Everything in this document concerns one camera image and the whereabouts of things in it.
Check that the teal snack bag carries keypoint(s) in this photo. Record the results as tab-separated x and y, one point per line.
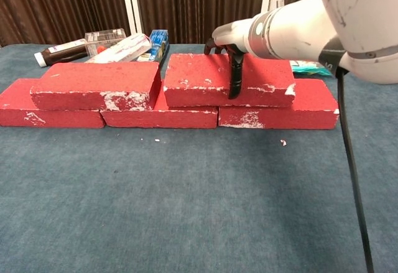
311	68

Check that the white pink toothpaste box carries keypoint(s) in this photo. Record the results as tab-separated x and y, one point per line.
124	50

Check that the brown medicine bottle white cap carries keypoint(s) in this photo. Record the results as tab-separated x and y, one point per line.
62	53

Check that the blue felt table cover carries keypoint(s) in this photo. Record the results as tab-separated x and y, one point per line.
140	198

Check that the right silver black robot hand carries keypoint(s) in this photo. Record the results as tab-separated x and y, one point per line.
233	35

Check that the blue carton box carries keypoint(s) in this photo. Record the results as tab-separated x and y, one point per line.
158	44

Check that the clear plastic blister package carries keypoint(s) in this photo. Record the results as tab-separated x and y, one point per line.
105	38

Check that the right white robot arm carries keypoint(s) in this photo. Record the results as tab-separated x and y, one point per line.
311	27

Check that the red brick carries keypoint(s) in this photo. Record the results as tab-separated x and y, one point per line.
311	111
161	119
99	78
56	119
199	74

